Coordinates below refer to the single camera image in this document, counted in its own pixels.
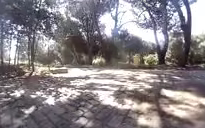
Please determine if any low stone block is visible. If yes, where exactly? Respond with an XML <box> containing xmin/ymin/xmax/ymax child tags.
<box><xmin>49</xmin><ymin>67</ymin><xmax>69</xmax><ymax>75</ymax></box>

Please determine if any grey paved path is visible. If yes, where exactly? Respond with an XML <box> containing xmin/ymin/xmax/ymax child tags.
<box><xmin>0</xmin><ymin>66</ymin><xmax>205</xmax><ymax>128</ymax></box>

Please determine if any large dark tree trunk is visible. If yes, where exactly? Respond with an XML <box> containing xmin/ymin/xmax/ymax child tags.
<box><xmin>171</xmin><ymin>0</ymin><xmax>193</xmax><ymax>68</ymax></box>

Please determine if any leaf-strewn earth verge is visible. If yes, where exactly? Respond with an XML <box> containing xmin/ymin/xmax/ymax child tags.
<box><xmin>0</xmin><ymin>63</ymin><xmax>53</xmax><ymax>83</ymax></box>

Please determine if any wood of trees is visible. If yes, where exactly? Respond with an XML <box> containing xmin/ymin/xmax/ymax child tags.
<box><xmin>0</xmin><ymin>0</ymin><xmax>205</xmax><ymax>73</ymax></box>

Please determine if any row of bushes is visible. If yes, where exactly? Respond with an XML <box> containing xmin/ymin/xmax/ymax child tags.
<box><xmin>89</xmin><ymin>51</ymin><xmax>205</xmax><ymax>68</ymax></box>

